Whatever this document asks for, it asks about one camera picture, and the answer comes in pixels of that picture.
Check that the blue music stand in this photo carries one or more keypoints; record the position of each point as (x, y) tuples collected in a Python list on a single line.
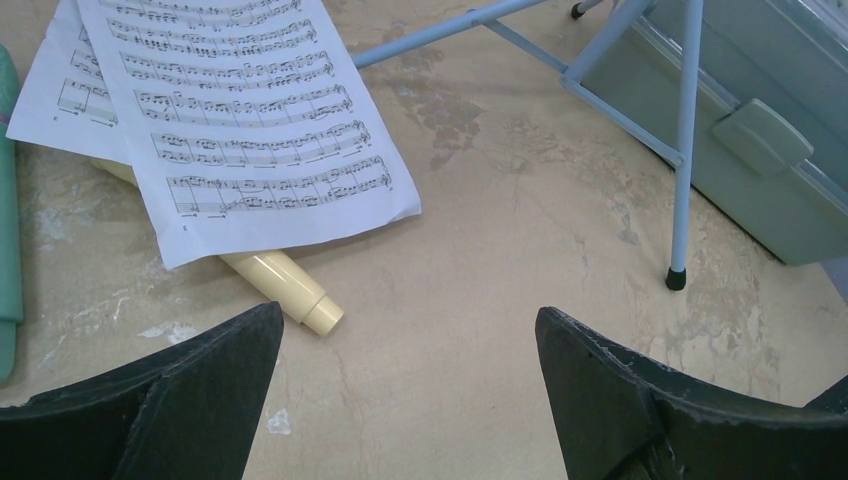
[(640, 79)]

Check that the beige condenser microphone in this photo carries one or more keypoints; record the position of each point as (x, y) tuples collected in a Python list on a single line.
[(280, 279)]

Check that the white sheet music page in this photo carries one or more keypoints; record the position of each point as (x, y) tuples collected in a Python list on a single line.
[(64, 103), (247, 125)]

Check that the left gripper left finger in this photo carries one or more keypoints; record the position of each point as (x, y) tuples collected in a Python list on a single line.
[(189, 411)]

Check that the teal toy microphone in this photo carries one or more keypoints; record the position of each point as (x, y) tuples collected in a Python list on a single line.
[(12, 310)]

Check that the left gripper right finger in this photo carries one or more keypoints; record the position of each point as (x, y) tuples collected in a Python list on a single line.
[(619, 414)]

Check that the translucent green storage box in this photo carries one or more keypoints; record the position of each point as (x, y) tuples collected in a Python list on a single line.
[(770, 139)]

